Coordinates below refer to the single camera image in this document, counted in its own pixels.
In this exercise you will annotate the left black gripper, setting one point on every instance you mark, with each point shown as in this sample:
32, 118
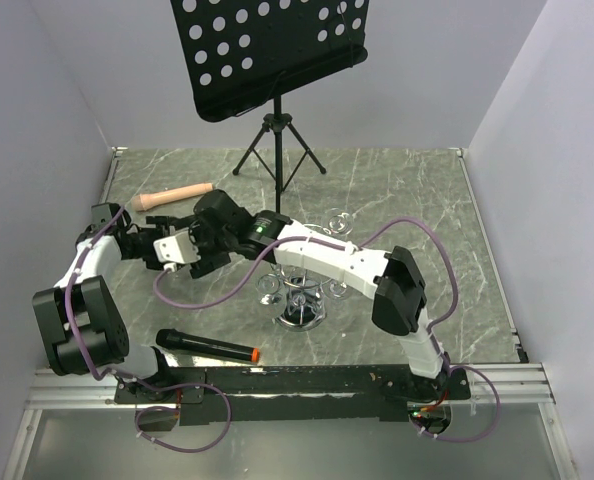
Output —
152, 262

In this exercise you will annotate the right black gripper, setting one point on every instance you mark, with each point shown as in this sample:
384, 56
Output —
211, 261

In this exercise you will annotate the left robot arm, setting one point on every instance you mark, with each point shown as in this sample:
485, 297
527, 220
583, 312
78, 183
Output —
81, 328

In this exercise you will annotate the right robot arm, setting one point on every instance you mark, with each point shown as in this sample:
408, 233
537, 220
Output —
390, 279

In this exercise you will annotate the chrome wine glass rack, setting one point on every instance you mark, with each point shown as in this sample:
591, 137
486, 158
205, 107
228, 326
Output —
306, 298

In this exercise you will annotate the clear wine glass front right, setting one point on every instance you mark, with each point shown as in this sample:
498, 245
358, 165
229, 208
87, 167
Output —
337, 290

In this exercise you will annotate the beige microphone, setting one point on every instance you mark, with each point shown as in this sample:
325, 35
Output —
144, 202

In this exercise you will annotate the black microphone orange end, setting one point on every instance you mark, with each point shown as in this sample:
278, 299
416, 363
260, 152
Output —
172, 339

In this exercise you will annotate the black perforated music stand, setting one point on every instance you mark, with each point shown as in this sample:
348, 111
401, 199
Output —
241, 54

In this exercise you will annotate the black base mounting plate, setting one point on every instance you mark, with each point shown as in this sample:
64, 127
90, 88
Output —
276, 393

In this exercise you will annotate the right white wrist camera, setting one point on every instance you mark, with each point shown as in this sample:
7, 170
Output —
176, 250

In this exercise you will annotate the aluminium frame rail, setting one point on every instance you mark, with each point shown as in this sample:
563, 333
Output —
72, 430

